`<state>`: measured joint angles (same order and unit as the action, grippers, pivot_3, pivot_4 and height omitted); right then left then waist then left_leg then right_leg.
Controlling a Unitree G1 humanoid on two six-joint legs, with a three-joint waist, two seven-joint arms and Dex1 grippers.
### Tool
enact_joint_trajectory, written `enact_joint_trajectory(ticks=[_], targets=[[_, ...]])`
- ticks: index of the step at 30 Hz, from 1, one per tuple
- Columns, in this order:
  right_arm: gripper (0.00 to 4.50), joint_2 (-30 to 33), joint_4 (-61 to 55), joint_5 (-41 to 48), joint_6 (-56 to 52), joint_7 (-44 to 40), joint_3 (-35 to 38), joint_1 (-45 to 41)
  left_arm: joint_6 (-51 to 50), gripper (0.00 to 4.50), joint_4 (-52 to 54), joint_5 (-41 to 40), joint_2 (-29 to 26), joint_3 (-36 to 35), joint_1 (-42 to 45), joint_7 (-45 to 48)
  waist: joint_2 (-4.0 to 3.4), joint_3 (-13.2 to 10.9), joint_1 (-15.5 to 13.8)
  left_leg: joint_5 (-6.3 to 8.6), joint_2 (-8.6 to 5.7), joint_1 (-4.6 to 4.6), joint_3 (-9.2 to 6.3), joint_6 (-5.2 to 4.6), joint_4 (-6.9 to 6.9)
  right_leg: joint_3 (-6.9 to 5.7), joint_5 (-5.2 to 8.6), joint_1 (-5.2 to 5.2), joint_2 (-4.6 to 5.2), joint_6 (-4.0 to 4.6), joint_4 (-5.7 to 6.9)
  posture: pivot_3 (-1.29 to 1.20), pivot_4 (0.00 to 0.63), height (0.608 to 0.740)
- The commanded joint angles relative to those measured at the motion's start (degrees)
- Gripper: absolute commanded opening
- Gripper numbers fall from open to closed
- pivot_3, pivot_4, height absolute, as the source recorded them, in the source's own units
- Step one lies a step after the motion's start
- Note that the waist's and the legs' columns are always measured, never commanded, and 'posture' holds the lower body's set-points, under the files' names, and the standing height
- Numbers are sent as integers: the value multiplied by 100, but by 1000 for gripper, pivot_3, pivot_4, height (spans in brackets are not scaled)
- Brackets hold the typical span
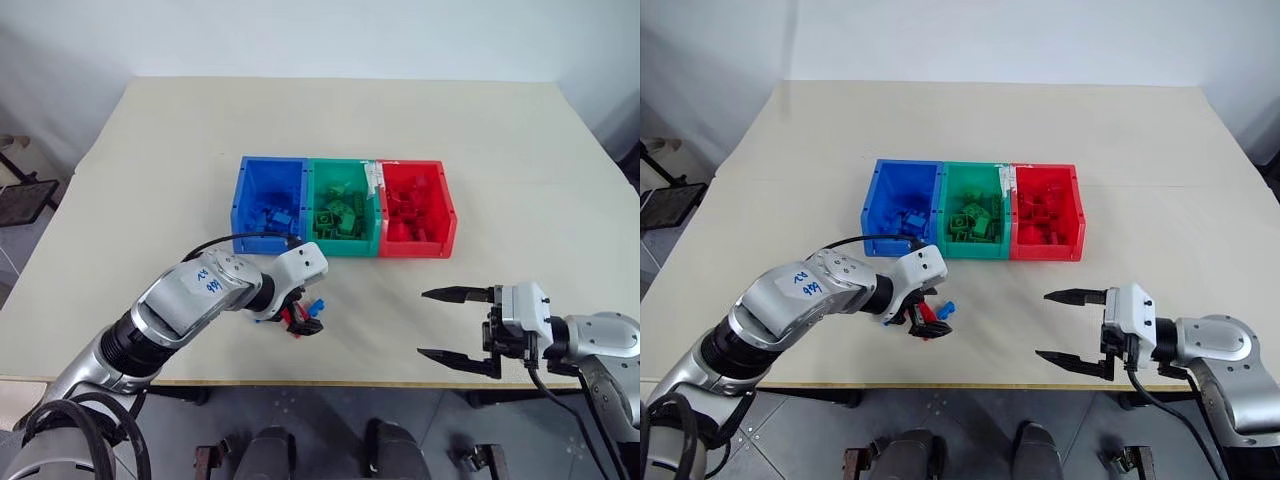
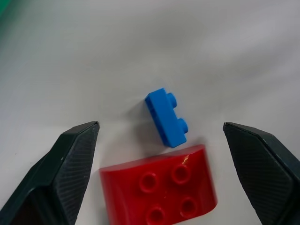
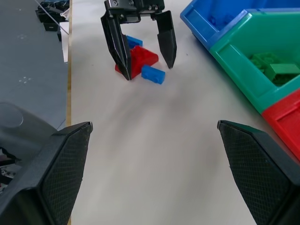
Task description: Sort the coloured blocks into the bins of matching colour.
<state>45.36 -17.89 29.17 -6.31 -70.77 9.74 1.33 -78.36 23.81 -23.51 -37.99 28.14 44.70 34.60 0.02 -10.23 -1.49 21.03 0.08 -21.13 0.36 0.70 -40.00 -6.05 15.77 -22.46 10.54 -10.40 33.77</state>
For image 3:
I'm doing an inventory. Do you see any white board on floor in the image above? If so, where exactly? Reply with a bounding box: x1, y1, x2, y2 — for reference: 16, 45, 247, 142
59, 22, 71, 63

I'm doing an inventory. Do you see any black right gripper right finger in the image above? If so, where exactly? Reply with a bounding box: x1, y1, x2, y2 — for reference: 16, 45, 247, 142
217, 120, 300, 225

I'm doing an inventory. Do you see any dark green building block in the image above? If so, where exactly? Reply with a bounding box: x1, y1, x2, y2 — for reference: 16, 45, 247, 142
248, 52, 282, 71

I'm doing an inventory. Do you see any large red building block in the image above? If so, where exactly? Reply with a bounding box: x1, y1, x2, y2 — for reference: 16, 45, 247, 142
114, 45, 160, 80

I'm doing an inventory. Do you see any small blue building block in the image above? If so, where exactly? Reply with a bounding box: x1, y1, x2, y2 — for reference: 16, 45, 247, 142
141, 64, 166, 85
125, 35, 143, 49

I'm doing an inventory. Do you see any black equipment on floor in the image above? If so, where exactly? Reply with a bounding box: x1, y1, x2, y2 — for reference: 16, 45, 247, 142
35, 0, 70, 42

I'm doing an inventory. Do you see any green plastic bin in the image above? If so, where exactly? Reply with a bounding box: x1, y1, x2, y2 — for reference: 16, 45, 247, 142
209, 8, 300, 115

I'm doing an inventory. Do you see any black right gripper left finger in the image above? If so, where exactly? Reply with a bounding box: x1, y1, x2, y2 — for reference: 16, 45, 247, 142
0, 121, 94, 225

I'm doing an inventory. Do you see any red plastic bin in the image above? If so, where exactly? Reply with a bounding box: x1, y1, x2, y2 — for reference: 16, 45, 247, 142
261, 88, 300, 163

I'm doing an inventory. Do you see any grey robot torso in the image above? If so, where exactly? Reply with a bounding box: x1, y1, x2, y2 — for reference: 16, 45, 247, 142
0, 101, 58, 188

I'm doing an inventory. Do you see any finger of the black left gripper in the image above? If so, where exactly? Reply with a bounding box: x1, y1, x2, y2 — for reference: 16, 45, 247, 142
100, 9, 132, 81
153, 10, 177, 69

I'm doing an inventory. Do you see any light green building block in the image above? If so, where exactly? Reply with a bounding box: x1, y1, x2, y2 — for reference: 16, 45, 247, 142
269, 63, 300, 76

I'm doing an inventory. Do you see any blue plastic bin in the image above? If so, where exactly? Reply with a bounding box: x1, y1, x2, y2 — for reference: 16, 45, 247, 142
180, 0, 300, 56

